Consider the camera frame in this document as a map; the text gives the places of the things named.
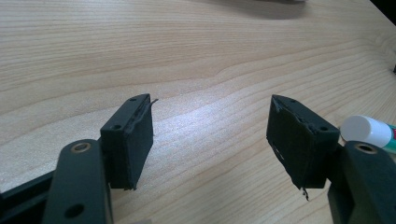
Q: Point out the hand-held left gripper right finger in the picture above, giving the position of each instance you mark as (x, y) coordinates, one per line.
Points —
(305, 146)

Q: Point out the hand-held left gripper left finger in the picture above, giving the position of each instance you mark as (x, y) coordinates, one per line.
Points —
(124, 146)

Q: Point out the white-capped green tube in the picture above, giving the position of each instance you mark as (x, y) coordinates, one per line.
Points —
(369, 130)

